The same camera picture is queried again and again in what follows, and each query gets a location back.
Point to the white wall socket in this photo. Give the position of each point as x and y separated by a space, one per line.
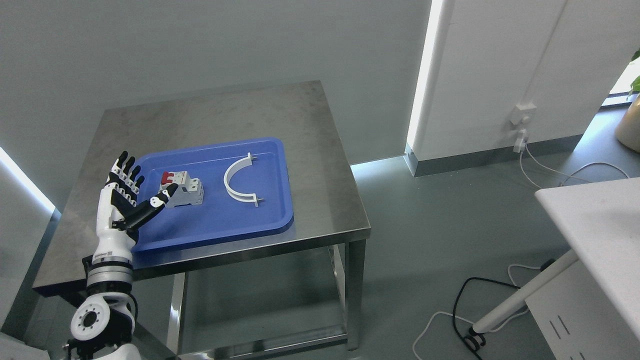
522 114

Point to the stainless steel table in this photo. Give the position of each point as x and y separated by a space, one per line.
328 213

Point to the blue plastic tray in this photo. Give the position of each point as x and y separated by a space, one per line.
219 219

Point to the white cabinet with slots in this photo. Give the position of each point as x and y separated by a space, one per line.
578 321

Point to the white red circuit breaker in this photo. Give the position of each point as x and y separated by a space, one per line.
190 191

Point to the white curved plastic bracket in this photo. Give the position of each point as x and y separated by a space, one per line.
236 181

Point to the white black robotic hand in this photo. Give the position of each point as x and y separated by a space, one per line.
120 213

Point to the white desk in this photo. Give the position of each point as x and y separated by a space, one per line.
600 222

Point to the white plug adapter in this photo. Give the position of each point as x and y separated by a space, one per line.
521 141

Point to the green plant leaves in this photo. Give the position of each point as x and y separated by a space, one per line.
635 84

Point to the beige plant pot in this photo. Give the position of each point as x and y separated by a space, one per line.
627 132

